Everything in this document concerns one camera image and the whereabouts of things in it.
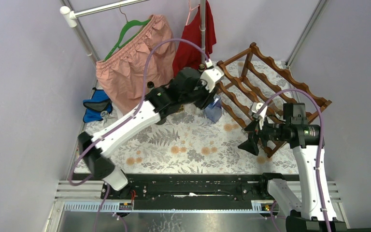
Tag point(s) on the blue black bag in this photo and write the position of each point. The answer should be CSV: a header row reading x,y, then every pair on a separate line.
x,y
98,102

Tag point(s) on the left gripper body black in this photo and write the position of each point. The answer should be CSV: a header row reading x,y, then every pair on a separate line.
x,y
202,95

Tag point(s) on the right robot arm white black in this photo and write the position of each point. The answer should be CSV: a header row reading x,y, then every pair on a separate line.
x,y
313,211

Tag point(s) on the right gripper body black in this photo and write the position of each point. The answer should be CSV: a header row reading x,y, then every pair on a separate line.
x,y
272,132

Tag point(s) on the dark green wine bottle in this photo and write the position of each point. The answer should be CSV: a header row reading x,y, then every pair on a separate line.
x,y
150,86

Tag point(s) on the pink clothes hanger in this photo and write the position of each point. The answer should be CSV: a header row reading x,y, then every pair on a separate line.
x,y
192,8

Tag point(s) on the clear glass flask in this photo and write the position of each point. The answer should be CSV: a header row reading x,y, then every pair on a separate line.
x,y
104,115

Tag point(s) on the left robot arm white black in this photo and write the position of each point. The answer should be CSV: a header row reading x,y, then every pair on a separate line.
x,y
189,86

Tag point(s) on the vertical metal pole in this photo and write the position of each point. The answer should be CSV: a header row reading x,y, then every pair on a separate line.
x,y
203,28

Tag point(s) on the clear bottle black gold cap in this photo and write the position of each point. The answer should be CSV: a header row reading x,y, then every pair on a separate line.
x,y
201,67

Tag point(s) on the wooden wine rack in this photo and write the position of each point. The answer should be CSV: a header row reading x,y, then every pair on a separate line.
x,y
255,94

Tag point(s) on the blue glass bottle silver cap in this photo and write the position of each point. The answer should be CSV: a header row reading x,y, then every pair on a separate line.
x,y
214,110

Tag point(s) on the metal clothes rail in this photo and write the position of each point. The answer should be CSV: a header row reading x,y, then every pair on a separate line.
x,y
97,24

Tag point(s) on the pink skirt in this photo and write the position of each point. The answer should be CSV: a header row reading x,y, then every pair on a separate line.
x,y
123,74

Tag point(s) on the small clear bottle bluish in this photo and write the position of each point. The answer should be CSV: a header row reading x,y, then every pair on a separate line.
x,y
263,150

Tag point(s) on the green clothes hanger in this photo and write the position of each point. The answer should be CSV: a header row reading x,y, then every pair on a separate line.
x,y
125,29

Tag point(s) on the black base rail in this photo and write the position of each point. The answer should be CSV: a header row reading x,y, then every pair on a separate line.
x,y
193,191

